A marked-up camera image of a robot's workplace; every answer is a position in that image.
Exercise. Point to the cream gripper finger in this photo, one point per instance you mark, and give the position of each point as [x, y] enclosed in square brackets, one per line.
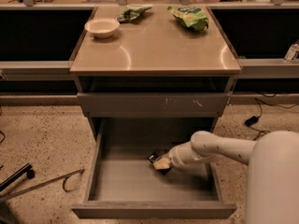
[162, 164]

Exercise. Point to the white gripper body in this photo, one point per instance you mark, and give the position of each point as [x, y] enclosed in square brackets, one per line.
[176, 159]

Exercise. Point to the black rxbar chocolate bar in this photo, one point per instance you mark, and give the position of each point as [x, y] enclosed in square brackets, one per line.
[152, 158]

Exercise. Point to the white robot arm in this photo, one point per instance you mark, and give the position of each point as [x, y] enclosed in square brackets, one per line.
[273, 170]

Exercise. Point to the open grey middle drawer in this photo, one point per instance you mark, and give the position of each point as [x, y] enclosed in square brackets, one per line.
[123, 183]

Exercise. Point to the closed grey top drawer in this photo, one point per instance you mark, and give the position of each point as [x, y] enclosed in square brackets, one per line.
[152, 105]

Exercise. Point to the grey drawer cabinet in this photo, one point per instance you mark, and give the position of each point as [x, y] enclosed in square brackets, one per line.
[155, 55]

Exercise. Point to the metal rod with hook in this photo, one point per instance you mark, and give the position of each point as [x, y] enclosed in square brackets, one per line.
[41, 185]

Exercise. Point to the black stand leg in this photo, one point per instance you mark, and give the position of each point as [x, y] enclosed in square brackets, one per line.
[27, 169]

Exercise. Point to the bright green chip bag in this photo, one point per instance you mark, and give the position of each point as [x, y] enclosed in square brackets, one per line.
[191, 18]

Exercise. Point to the white bowl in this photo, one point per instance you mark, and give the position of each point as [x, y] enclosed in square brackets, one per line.
[102, 27]

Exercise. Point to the clear plastic bottle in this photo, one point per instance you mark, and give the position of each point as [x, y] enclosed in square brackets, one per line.
[292, 52]

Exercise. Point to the dark green snack bag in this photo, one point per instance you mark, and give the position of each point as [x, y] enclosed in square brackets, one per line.
[131, 14]

